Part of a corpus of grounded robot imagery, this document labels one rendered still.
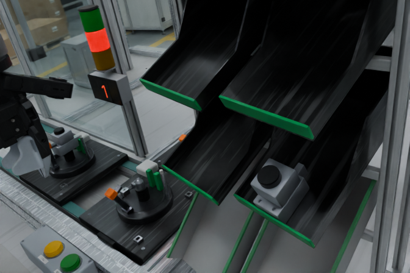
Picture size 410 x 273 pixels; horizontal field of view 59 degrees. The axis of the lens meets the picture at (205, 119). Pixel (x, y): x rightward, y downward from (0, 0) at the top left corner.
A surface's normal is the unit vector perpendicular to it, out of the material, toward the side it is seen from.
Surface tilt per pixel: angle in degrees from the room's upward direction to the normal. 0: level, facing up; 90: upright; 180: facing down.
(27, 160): 93
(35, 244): 0
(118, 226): 0
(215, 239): 45
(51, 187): 0
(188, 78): 25
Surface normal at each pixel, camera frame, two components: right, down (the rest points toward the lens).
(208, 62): -0.45, -0.61
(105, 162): -0.15, -0.86
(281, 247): -0.64, -0.31
